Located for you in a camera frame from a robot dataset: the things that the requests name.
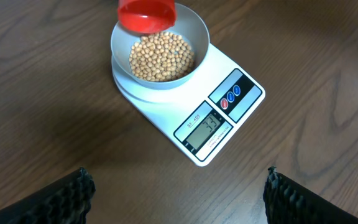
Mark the grey round bowl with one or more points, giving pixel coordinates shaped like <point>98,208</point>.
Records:
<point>188,24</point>

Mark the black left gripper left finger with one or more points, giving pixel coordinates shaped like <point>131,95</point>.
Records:
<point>67,200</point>

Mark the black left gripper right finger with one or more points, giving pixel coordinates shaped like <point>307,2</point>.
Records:
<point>287,202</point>

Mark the white digital kitchen scale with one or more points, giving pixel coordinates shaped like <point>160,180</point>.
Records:
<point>201,115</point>

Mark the orange measuring scoop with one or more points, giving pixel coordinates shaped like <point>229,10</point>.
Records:
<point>147,16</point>

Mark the soybeans in grey bowl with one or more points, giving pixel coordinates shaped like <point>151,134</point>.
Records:
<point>161,57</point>

